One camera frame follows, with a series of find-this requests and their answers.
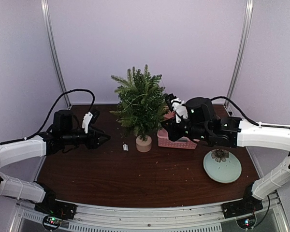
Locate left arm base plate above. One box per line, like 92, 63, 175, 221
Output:
34, 198, 77, 220

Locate thin wire string lights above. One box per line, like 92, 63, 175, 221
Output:
117, 76, 166, 115

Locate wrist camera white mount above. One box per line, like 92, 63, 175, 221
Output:
82, 109, 100, 134
165, 94, 188, 123

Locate pink plastic basket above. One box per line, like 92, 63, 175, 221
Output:
157, 113, 198, 150

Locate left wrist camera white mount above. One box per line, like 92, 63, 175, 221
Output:
82, 109, 100, 134

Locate small white battery box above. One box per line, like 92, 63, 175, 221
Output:
123, 144, 129, 151

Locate right green circuit board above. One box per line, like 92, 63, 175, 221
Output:
236, 216, 256, 230

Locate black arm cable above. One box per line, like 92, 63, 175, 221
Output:
211, 96, 290, 130
0, 88, 96, 145

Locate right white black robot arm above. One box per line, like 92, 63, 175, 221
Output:
161, 94, 290, 214

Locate pale green flower plate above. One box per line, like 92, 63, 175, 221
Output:
203, 148, 242, 184

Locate left green circuit board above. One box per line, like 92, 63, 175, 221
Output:
42, 215, 62, 230

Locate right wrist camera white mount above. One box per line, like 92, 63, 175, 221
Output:
165, 94, 188, 123

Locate right aluminium frame post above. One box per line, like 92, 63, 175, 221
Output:
227, 0, 254, 99

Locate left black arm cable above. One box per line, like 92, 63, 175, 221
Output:
0, 88, 96, 145

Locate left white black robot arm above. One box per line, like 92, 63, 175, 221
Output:
0, 110, 111, 215

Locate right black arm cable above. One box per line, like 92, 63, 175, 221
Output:
211, 96, 290, 130

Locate small green christmas tree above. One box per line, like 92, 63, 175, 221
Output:
111, 64, 168, 141

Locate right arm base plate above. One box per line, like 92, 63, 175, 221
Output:
221, 197, 263, 218

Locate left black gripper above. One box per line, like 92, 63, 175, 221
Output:
62, 125, 110, 150

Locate green circuit board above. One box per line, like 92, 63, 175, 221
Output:
236, 216, 256, 230
42, 215, 62, 230

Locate round wooden tree base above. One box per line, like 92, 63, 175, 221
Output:
136, 135, 152, 153

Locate left aluminium frame post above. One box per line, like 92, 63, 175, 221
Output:
40, 0, 73, 107

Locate aluminium frame post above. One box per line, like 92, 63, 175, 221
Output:
40, 0, 73, 107
227, 0, 254, 99

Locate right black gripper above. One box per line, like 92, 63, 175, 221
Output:
162, 116, 210, 142

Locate front aluminium rail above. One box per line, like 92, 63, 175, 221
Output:
14, 188, 286, 232

